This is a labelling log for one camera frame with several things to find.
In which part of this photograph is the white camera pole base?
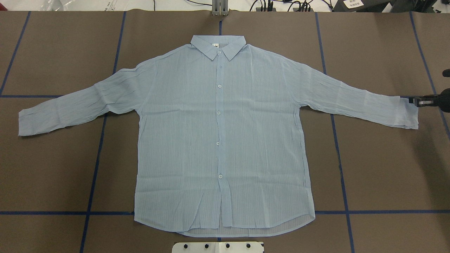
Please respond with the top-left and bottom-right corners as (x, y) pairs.
(172, 241), (265, 253)

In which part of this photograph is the light blue button shirt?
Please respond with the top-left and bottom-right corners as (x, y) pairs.
(18, 35), (418, 238)

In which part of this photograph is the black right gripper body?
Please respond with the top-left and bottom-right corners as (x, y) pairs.
(435, 93), (450, 113)

